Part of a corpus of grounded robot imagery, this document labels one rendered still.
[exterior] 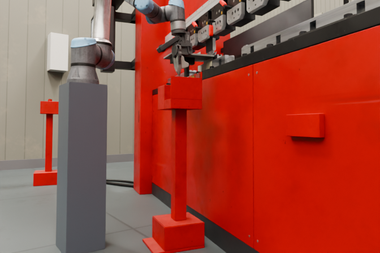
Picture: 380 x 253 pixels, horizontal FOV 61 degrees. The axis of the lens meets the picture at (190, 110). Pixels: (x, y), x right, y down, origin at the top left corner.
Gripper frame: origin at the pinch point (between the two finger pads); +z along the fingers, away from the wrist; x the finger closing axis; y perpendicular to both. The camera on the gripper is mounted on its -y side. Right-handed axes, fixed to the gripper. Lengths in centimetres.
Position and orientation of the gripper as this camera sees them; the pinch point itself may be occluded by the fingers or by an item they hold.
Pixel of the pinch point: (177, 72)
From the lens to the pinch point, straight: 158.6
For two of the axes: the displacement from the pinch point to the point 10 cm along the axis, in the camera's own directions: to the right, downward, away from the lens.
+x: -3.9, 0.4, 9.2
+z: 0.8, 10.0, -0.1
